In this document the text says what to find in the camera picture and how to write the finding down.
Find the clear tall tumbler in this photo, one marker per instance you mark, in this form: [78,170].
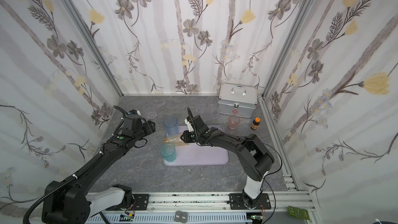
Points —
[201,107]
[213,106]

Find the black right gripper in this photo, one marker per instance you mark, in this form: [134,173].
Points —
[186,136]

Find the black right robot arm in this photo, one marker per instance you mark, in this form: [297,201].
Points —
[254,155]

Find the blue frosted plastic tumbler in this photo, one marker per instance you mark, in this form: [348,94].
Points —
[171,125]

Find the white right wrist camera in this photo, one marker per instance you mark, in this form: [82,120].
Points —
[189,125]

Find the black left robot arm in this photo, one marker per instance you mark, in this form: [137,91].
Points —
[66,202]

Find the white slotted cable duct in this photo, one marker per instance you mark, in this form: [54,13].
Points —
[168,218]

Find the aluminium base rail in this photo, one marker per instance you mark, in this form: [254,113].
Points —
[170,202]

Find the pink plastic cup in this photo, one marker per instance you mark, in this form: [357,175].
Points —
[233,122]

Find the teal dotted plastic tumbler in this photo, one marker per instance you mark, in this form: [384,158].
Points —
[168,152]

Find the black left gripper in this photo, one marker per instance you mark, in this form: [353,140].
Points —
[149,126]

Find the brown bottle orange cap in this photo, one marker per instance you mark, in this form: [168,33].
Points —
[255,124]

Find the clear faceted glass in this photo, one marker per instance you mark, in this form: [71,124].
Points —
[151,112]

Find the silver metal first-aid case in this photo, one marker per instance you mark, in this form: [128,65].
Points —
[237,100]

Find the lilac plastic tray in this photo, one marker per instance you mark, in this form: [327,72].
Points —
[195,155]

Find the yellow plastic tumbler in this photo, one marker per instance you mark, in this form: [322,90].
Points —
[175,140]

